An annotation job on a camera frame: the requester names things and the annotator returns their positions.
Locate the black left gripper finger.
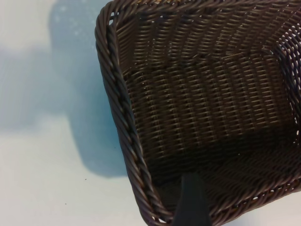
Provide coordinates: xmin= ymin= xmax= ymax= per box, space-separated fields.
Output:
xmin=173 ymin=173 xmax=211 ymax=226

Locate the dark brown woven basket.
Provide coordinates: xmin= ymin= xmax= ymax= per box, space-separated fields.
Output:
xmin=94 ymin=0 xmax=301 ymax=226

